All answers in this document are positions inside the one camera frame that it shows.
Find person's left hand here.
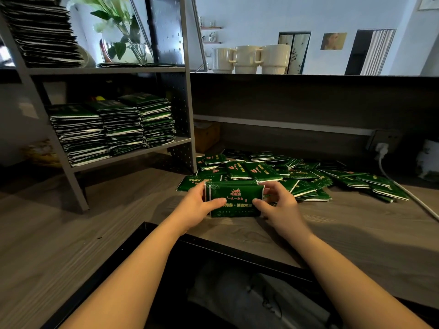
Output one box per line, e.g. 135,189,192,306
170,182,228,234

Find person's right hand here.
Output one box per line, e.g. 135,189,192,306
252,181,309,241

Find bundle of green sachets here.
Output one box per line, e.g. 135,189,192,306
204,180,265,218

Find person's right forearm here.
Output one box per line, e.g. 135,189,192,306
286,224,433,329

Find person's left forearm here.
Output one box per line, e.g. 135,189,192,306
60,216,188,329

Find loose pile of green packets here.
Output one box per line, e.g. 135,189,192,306
176,149,410,204

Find brown wooden box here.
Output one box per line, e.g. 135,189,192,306
194,121,221,154

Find tall stack of green packets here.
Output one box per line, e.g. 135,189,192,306
48,104,111,167
118,93,176,148
0,0,85,68
87,100,147,157

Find grey metal shelf rack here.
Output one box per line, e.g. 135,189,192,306
0,0,198,213

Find ribbed white mug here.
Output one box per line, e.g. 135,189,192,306
211,47,237,74

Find plain white mug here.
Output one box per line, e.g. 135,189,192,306
259,44,292,75
234,45,263,75

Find tall framed floral painting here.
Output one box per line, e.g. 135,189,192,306
278,31,311,75

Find metal framed glass panel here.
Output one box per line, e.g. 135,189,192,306
190,0,209,72

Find clear glass vase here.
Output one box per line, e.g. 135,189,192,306
102,40,154,64

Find white patterned pouch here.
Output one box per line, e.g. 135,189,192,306
416,139,439,183

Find black pegboard panel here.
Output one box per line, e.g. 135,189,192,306
147,0,186,66

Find small portrait picture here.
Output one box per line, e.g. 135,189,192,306
320,32,348,51

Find yellow snack bag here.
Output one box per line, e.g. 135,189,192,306
23,140,63,168

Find dark panel with white slats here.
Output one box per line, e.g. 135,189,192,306
344,29,397,76

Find white round plate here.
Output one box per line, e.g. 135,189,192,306
77,44,97,68

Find green plant with white flowers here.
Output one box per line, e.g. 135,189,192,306
70,0,143,62

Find grey wall power socket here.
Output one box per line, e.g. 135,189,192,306
365,129,404,155

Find white power cable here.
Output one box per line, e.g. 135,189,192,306
377,157,439,222

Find small wooden wall shelves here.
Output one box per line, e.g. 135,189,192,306
200,26,224,45

